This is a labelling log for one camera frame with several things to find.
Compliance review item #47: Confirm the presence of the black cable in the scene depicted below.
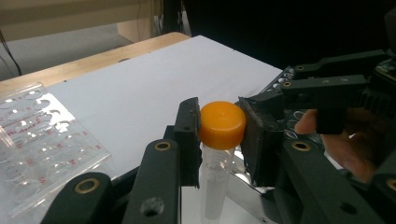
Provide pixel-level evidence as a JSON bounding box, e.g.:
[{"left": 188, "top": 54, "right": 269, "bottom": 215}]
[{"left": 0, "top": 29, "right": 23, "bottom": 77}]

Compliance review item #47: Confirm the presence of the clear acrylic tube rack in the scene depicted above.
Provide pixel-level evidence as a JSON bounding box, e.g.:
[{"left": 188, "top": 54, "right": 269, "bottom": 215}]
[{"left": 0, "top": 82, "right": 112, "bottom": 218}]

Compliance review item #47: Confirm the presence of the white table sheet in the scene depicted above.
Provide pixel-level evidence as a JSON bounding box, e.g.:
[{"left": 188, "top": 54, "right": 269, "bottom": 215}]
[{"left": 0, "top": 35, "right": 283, "bottom": 224}]

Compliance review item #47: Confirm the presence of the orange-capped clear tube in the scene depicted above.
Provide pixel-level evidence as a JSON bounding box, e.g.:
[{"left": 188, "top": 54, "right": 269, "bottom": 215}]
[{"left": 198, "top": 101, "right": 247, "bottom": 220}]

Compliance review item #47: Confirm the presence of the dark curtain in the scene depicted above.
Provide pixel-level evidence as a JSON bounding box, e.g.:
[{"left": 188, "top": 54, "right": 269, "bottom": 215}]
[{"left": 181, "top": 0, "right": 396, "bottom": 71}]

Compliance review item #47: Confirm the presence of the beige shelf unit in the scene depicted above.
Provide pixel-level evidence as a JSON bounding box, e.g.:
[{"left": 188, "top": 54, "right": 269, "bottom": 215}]
[{"left": 0, "top": 0, "right": 164, "bottom": 43}]

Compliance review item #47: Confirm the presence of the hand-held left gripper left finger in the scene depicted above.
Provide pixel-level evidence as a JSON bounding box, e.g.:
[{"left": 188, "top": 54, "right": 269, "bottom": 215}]
[{"left": 173, "top": 96, "right": 203, "bottom": 189}]

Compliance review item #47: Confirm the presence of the metal tube rack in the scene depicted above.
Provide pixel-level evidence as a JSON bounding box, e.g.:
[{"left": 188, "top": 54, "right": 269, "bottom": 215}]
[{"left": 227, "top": 64, "right": 316, "bottom": 224}]

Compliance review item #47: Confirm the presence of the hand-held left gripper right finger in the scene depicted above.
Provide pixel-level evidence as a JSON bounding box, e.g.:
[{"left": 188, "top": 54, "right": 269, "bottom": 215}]
[{"left": 237, "top": 91, "right": 286, "bottom": 189}]

